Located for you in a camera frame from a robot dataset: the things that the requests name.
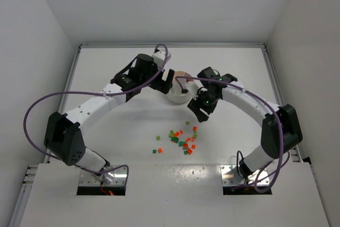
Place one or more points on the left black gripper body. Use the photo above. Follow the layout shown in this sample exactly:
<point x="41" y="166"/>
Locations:
<point x="164" y="85"/>

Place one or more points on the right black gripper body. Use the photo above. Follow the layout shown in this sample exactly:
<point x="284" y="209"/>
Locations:
<point x="200" y="109"/>

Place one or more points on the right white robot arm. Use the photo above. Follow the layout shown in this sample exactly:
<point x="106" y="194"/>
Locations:
<point x="280" y="127"/>

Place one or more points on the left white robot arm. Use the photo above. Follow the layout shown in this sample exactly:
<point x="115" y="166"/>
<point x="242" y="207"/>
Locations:
<point x="64" y="133"/>

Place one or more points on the white divided round container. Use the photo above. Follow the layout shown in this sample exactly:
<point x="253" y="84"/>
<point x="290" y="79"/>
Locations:
<point x="175" y="94"/>

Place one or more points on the orange lego bottom right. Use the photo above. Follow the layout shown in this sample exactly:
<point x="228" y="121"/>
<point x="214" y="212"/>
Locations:
<point x="189" y="151"/>

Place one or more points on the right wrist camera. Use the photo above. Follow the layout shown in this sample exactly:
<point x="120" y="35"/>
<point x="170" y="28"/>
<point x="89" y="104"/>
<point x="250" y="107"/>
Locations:
<point x="191" y="88"/>

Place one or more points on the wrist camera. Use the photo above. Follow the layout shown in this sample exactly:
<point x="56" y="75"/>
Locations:
<point x="160" y="57"/>
<point x="191" y="88"/>

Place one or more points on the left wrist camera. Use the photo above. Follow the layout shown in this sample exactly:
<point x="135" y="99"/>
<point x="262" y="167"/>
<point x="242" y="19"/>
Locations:
<point x="160" y="57"/>

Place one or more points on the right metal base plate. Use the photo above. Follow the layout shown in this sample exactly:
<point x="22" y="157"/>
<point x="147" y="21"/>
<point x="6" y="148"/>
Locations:
<point x="230" y="177"/>

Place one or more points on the metal base plate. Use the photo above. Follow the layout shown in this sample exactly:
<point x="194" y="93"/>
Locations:
<point x="230" y="177"/>
<point x="115" y="178"/>

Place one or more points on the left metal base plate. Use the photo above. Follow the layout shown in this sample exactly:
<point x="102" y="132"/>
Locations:
<point x="115" y="178"/>

